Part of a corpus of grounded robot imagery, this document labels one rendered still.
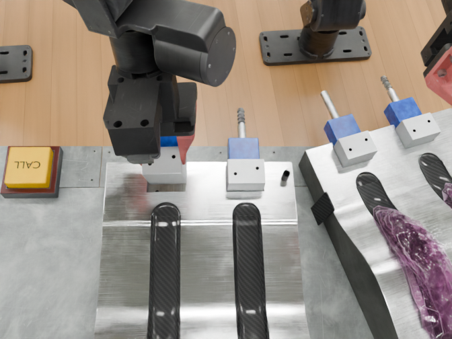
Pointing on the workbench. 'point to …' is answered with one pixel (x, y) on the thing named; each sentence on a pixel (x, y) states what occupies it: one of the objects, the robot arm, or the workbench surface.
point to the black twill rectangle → (323, 208)
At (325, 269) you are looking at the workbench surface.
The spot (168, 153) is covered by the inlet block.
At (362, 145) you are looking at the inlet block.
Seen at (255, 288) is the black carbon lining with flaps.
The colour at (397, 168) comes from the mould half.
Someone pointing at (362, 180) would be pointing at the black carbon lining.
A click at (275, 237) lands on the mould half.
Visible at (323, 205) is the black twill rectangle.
